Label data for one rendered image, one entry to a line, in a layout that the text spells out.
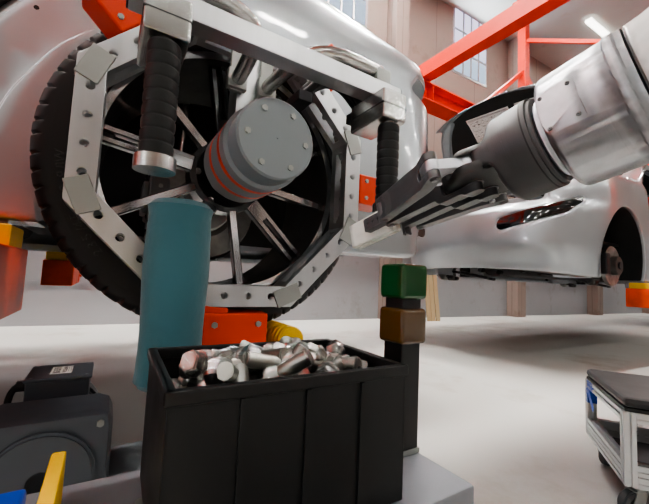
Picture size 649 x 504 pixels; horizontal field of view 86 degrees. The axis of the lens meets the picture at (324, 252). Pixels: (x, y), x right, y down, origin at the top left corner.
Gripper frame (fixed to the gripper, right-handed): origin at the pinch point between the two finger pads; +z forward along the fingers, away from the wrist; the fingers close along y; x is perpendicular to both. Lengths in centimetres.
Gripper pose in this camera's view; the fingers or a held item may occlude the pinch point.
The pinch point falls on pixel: (373, 228)
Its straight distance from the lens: 42.7
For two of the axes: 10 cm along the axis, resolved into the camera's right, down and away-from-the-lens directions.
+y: -8.0, -0.8, -5.9
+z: -5.9, 3.0, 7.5
